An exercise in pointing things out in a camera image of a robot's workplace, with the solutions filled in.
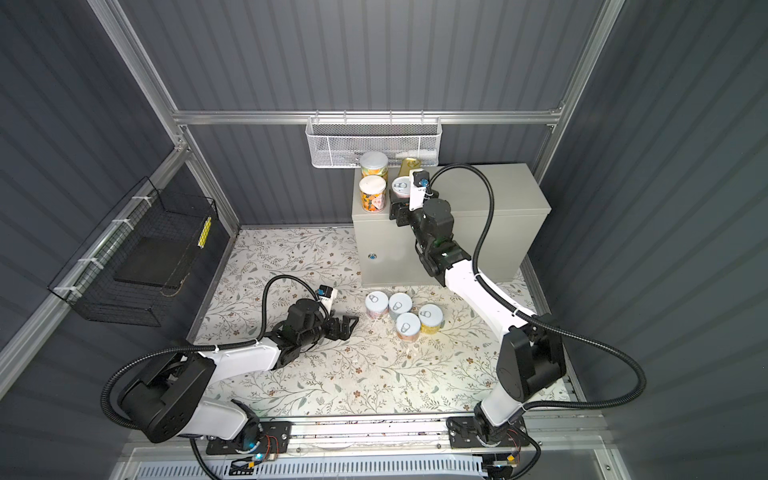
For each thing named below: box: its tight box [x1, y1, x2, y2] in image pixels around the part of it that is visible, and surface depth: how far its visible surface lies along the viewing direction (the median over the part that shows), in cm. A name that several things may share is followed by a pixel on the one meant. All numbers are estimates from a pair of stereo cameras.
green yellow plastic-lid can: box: [360, 151, 389, 183], surface depth 79 cm
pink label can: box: [365, 290, 389, 320], surface depth 94 cm
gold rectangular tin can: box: [398, 157, 422, 176], surface depth 84 cm
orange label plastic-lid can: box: [358, 175, 387, 213], surface depth 75 cm
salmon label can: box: [396, 312, 421, 343], surface depth 89 cm
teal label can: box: [388, 292, 412, 319], surface depth 93 cm
